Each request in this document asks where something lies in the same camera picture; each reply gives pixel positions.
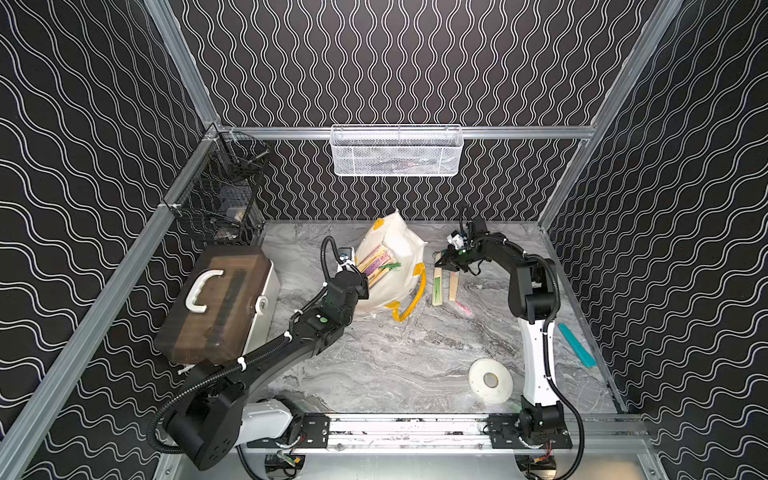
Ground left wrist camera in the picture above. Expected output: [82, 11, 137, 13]
[337, 247, 355, 271]

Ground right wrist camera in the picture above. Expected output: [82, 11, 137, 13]
[447, 231, 466, 251]

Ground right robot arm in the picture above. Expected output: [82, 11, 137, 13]
[436, 230, 578, 448]

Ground teal folding fan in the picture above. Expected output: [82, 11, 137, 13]
[558, 324, 597, 368]

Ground white tape roll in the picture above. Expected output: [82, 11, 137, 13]
[468, 358, 514, 405]

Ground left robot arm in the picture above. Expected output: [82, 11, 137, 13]
[146, 235, 369, 471]

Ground white tote bag yellow handles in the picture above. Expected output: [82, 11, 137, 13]
[355, 210, 427, 322]

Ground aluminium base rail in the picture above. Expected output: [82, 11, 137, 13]
[152, 412, 670, 480]

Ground brown lidded storage box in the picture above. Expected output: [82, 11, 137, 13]
[153, 245, 280, 365]

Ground purple paper folding fan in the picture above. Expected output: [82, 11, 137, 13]
[358, 245, 394, 277]

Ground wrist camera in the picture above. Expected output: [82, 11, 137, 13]
[447, 231, 466, 251]
[337, 247, 355, 271]

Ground white wire wall basket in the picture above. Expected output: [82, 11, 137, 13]
[329, 124, 464, 177]

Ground black wire wall basket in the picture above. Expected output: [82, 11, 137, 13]
[167, 128, 273, 245]

